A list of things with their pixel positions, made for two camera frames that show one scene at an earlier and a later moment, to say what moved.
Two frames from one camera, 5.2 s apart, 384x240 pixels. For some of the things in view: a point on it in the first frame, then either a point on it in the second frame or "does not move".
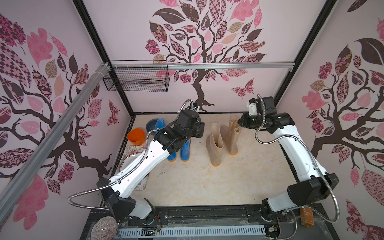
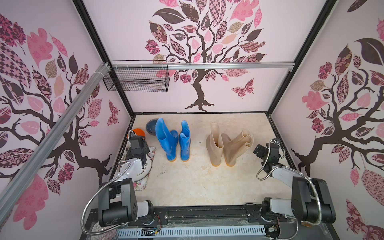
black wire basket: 138,75 does not move
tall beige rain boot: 214,144 does not move
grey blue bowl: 151,124 does not move
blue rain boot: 185,151 does not move
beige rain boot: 234,130 -> 233,149
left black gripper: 199,131 -> 146,147
